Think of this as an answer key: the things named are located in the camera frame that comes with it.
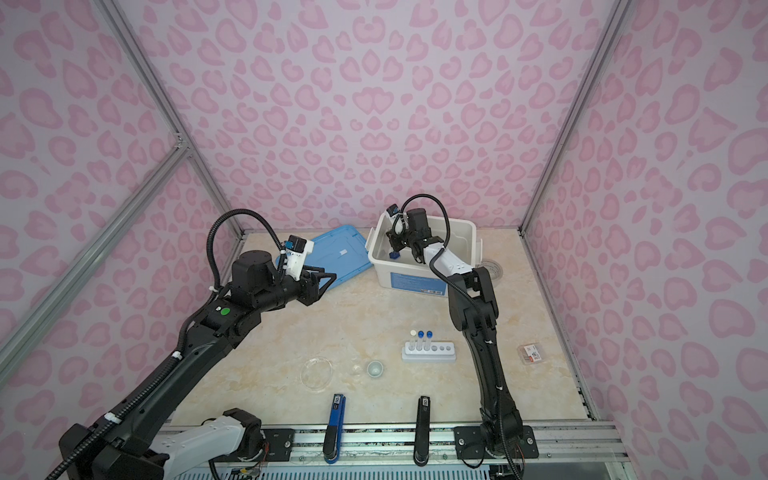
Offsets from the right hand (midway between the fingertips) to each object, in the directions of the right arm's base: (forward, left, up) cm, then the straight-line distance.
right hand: (394, 227), depth 105 cm
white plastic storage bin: (-20, -5, -1) cm, 20 cm away
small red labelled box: (-40, -40, -10) cm, 58 cm away
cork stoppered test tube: (-41, -6, -4) cm, 41 cm away
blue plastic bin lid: (-2, +19, -11) cm, 23 cm away
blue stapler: (-61, +13, -10) cm, 63 cm away
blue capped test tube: (-41, -8, -2) cm, 42 cm away
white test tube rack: (-41, -11, -8) cm, 43 cm away
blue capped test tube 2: (-41, -10, -2) cm, 43 cm away
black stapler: (-66, -8, -6) cm, 66 cm away
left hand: (-32, +14, +18) cm, 39 cm away
